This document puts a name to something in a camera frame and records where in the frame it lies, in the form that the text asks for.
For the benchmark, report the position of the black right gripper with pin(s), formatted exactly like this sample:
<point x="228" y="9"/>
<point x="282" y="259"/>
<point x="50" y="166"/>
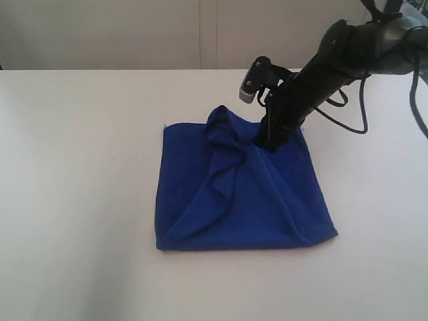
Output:
<point x="287" y="107"/>

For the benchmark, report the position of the blue towel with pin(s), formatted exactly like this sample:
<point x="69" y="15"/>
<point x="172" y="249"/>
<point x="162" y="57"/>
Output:
<point x="218" y="191"/>

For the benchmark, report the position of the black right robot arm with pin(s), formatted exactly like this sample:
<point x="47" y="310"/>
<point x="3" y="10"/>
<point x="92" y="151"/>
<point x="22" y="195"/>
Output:
<point x="346" y="54"/>

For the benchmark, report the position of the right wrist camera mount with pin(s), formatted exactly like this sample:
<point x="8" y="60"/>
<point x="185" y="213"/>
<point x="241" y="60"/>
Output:
<point x="255" y="80"/>

